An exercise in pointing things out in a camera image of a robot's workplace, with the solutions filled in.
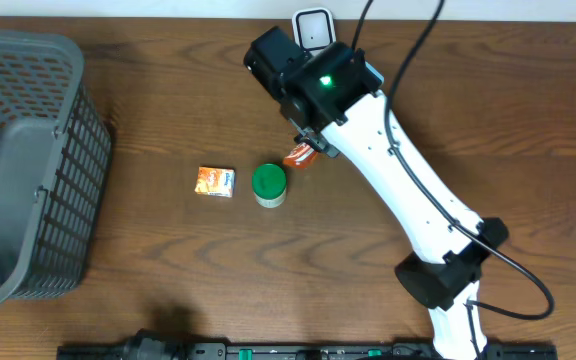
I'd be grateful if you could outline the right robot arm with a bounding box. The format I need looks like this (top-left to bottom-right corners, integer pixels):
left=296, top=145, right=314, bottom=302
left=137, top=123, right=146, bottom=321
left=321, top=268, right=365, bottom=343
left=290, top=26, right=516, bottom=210
left=243, top=27, right=509, bottom=359

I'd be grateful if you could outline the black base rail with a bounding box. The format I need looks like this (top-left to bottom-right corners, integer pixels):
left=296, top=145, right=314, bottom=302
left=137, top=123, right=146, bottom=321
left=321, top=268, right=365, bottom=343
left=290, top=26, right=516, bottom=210
left=57, top=327, right=559, bottom=360

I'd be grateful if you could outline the orange Top chocolate bar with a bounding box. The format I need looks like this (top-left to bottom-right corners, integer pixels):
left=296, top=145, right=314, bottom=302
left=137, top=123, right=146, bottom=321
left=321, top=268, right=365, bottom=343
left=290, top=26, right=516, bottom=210
left=282, top=142, right=318, bottom=169

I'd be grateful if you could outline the green lid jar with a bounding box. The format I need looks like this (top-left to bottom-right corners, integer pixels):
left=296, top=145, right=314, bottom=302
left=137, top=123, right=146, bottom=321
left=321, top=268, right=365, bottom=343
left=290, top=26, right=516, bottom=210
left=252, top=164, right=287, bottom=208

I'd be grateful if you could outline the orange small box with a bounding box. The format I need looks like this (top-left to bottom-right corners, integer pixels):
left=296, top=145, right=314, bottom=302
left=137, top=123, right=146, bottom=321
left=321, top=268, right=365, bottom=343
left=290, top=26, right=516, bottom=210
left=194, top=167, right=235, bottom=198

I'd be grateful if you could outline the white barcode scanner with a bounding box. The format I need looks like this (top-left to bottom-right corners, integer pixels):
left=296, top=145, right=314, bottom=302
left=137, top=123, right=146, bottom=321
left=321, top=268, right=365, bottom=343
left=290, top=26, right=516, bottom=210
left=292, top=7, right=336, bottom=56

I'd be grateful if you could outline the grey plastic basket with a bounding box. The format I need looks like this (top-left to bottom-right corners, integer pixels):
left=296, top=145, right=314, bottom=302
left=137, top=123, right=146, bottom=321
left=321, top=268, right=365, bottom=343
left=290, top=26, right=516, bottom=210
left=0, top=30, right=112, bottom=304

